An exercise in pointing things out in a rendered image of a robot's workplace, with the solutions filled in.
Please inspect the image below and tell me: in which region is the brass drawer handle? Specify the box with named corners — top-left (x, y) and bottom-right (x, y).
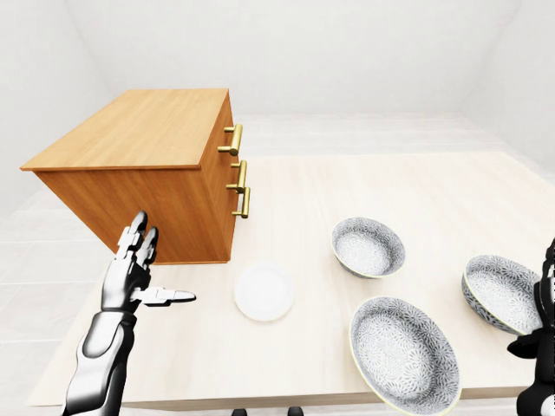
top-left (217, 123), bottom-right (244, 158)
top-left (225, 159), bottom-right (248, 194)
top-left (231, 186), bottom-right (251, 220)

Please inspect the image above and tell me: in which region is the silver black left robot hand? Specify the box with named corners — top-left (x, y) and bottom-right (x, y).
top-left (101, 210), bottom-right (198, 314)

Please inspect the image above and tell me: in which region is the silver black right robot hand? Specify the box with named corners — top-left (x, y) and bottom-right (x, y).
top-left (506, 237), bottom-right (555, 361)

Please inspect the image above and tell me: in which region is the wooden cabinet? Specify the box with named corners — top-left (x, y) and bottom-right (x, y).
top-left (20, 88), bottom-right (239, 265)

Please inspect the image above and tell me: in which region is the patterned black white bowl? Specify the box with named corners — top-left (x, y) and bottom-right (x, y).
top-left (331, 216), bottom-right (407, 280)
top-left (349, 296), bottom-right (462, 416)
top-left (460, 254), bottom-right (545, 336)

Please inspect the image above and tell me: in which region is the white plate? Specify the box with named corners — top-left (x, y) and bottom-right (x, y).
top-left (233, 259), bottom-right (297, 323)

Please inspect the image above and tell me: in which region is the wooden cabinet drawer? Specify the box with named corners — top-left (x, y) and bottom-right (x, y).
top-left (209, 129), bottom-right (238, 218)
top-left (202, 93), bottom-right (236, 171)
top-left (218, 172), bottom-right (239, 263)

